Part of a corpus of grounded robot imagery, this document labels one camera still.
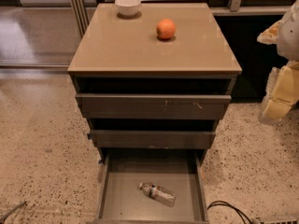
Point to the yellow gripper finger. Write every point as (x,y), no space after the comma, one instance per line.
(269,35)
(282,93)

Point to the clear plastic water bottle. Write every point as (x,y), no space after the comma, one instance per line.
(158,193)

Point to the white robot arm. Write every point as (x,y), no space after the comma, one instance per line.
(288,35)

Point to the grey drawer cabinet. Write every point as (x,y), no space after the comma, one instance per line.
(120,55)

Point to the middle grey drawer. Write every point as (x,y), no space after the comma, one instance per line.
(152,139)

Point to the top grey drawer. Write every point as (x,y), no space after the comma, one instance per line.
(137,106)

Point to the open bottom grey drawer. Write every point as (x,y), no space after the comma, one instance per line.
(122,202)

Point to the orange fruit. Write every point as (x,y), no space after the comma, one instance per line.
(165,29)

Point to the grey floor vent box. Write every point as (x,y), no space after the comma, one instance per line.
(276,220)

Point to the white ceramic bowl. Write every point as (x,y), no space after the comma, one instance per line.
(128,8)

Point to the grey metal rod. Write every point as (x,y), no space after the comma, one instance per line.
(11,211)

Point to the metal window frame rail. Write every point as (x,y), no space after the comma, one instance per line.
(80,15)

